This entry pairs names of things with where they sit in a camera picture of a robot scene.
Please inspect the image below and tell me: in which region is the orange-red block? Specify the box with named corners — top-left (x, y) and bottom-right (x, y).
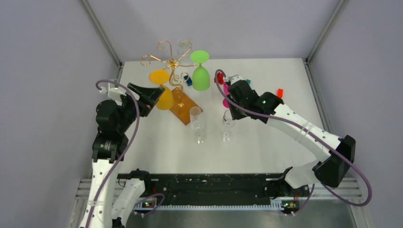
top-left (277, 88), bottom-right (284, 98)

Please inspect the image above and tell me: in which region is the dark blue block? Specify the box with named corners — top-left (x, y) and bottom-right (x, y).
top-left (183, 75), bottom-right (193, 86)

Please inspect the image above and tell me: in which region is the clear short wine glass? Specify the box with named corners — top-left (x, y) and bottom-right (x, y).
top-left (177, 39), bottom-right (192, 60)

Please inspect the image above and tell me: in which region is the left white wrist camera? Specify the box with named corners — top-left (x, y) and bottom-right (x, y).
top-left (96, 80), bottom-right (127, 102)

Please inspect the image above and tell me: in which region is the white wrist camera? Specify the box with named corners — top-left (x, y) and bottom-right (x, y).
top-left (224, 75), bottom-right (244, 86)
top-left (96, 80), bottom-right (127, 102)

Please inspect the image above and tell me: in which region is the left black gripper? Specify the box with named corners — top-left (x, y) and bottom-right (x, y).
top-left (116, 82), bottom-right (165, 133)

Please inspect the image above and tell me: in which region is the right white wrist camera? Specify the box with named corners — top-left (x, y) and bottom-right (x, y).
top-left (224, 75), bottom-right (244, 86)

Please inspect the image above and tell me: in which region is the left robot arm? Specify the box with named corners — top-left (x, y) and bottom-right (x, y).
top-left (79, 80), bottom-right (165, 228)

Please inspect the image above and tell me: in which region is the clear stemmed wine glass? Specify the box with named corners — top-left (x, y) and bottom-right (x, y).
top-left (221, 109), bottom-right (235, 142)

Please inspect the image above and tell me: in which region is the clear tall flute glass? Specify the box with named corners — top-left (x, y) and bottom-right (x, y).
top-left (189, 106), bottom-right (207, 144)

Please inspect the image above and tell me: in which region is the orange plastic goblet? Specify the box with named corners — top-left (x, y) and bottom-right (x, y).
top-left (149, 69), bottom-right (174, 110)

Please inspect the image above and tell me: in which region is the red block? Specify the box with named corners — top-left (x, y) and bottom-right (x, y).
top-left (214, 72), bottom-right (224, 85)

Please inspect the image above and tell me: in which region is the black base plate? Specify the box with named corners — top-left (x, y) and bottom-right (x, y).
top-left (142, 173), bottom-right (309, 206)

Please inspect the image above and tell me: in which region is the gold wire wine glass rack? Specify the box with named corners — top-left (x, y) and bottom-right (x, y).
top-left (140, 40), bottom-right (197, 125)

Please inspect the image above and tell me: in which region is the pink plastic goblet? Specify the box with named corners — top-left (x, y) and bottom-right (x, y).
top-left (222, 83), bottom-right (230, 109)

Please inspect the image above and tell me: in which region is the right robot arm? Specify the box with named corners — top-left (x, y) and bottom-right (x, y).
top-left (227, 76), bottom-right (356, 196)

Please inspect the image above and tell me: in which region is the green plastic goblet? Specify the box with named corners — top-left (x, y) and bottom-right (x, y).
top-left (191, 50), bottom-right (210, 91)

